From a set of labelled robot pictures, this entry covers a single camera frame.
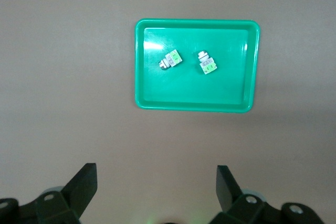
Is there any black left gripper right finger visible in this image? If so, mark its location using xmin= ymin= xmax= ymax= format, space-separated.
xmin=211 ymin=165 xmax=275 ymax=224

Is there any green plastic tray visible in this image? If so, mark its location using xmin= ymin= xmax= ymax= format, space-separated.
xmin=134 ymin=18 xmax=261 ymax=114

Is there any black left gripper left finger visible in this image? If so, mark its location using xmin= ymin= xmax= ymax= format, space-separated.
xmin=35 ymin=163 xmax=99 ymax=224

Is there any brown table cover mat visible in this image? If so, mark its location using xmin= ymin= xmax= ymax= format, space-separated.
xmin=0 ymin=0 xmax=336 ymax=224

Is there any green white push button switch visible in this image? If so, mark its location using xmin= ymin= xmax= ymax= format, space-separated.
xmin=196 ymin=50 xmax=218 ymax=76
xmin=158 ymin=49 xmax=183 ymax=71

